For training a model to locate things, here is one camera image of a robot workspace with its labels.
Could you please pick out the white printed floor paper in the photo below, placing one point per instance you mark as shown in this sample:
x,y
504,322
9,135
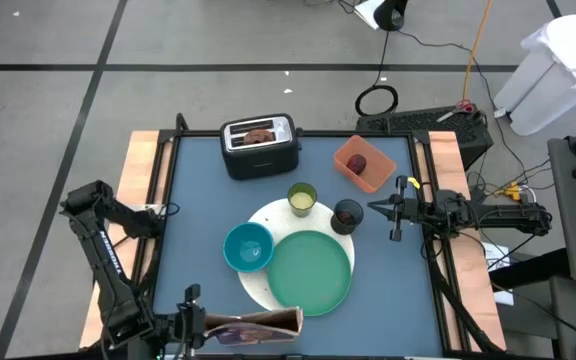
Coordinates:
x,y
498,252

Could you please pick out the purple cereal box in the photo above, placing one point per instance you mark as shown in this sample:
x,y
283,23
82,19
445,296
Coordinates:
x,y
263,327

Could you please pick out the white trash bin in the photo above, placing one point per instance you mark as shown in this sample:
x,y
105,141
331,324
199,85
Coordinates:
x,y
553,75

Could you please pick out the black mesh cup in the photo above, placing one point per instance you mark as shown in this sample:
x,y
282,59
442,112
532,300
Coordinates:
x,y
337,227

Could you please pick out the green glass cup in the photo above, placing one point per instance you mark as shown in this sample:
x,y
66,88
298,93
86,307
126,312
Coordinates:
x,y
302,200

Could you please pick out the white woven round placemat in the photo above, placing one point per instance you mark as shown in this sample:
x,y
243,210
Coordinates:
x,y
278,220

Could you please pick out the yellow power plug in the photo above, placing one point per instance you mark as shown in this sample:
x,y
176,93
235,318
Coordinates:
x,y
513,191

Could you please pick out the yellow tape tag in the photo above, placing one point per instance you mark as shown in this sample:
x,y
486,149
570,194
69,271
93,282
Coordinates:
x,y
414,182

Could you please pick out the light wooden side board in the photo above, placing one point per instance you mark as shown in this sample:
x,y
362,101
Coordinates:
x,y
448,160
140,160

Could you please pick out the dark red apple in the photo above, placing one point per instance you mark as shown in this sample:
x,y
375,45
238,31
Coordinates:
x,y
356,164

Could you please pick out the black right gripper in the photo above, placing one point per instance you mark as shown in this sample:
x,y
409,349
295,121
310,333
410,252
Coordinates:
x,y
413,210

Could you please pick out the green round plate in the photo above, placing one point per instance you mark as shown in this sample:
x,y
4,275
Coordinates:
x,y
310,272

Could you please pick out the black rounded floor stand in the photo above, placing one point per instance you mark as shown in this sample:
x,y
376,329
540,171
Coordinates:
x,y
392,15

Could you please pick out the teal blue bowl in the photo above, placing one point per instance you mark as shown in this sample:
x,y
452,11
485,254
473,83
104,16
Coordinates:
x,y
248,247

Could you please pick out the white power adapter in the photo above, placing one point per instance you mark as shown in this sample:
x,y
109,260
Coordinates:
x,y
499,112

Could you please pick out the brown bagel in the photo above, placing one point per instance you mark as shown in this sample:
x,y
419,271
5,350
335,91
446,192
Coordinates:
x,y
259,136

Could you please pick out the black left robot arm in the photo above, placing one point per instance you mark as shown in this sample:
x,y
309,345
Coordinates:
x,y
105,260

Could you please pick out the orange plastic bin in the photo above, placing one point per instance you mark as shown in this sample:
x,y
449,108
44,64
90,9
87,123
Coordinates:
x,y
375,172

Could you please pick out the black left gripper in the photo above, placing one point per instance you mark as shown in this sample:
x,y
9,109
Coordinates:
x,y
190,325

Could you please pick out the black two-slot toaster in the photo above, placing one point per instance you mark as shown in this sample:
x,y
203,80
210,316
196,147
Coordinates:
x,y
263,160

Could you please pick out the white paper sheet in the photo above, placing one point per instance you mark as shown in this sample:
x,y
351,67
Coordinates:
x,y
368,12

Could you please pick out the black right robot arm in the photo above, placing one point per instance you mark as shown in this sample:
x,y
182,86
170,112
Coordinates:
x,y
493,215

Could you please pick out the black table frame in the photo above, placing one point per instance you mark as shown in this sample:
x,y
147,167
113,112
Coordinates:
x,y
318,133

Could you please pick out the black perforated computer case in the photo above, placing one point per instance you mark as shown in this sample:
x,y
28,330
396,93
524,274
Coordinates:
x,y
418,122

